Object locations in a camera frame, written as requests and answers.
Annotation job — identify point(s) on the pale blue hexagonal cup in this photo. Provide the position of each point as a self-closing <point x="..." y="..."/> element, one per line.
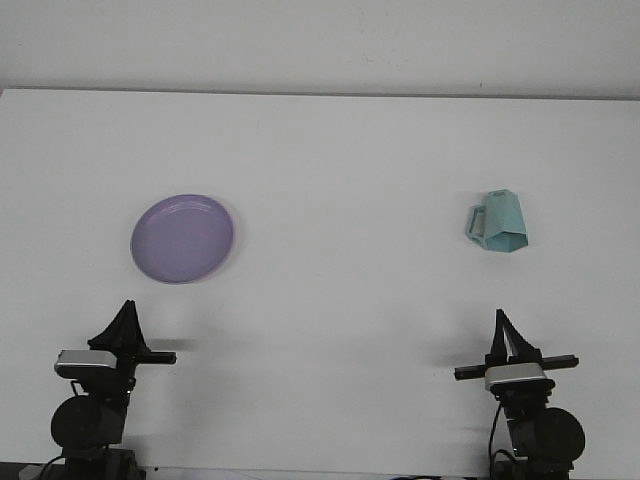
<point x="505" y="220"/>

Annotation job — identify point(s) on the pale purple round plate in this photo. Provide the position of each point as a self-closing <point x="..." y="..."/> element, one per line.
<point x="182" y="240"/>

